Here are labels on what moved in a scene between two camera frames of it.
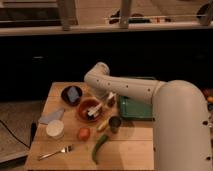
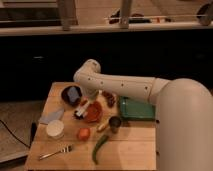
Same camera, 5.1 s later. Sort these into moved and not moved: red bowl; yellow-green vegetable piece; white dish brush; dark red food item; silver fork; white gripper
Moved: white gripper; white dish brush
Not moved: yellow-green vegetable piece; silver fork; red bowl; dark red food item
